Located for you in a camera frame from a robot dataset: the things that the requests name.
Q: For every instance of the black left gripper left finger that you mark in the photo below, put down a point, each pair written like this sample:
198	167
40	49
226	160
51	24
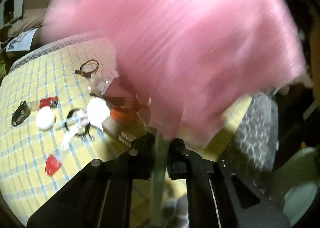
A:
100	194

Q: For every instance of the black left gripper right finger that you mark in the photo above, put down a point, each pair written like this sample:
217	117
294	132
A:
217	196

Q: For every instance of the mint green brush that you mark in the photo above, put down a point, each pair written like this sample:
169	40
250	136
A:
160	155

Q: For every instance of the pink knitted cloth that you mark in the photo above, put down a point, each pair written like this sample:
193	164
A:
189	60

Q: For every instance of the red small pouch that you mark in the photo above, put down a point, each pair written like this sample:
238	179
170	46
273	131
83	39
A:
53	164

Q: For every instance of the yellow plaid tablecloth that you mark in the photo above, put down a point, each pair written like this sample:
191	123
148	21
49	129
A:
43	73

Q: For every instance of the white round compact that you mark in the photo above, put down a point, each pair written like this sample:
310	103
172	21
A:
45	118

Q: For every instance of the red capped small bottle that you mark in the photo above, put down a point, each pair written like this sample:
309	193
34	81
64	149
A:
51	102

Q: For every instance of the small black case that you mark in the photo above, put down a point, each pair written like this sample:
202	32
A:
21	114

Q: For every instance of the white printed paper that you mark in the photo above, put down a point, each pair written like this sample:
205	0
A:
22	42

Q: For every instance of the beige cushion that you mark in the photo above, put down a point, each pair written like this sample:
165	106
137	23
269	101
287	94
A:
31	19

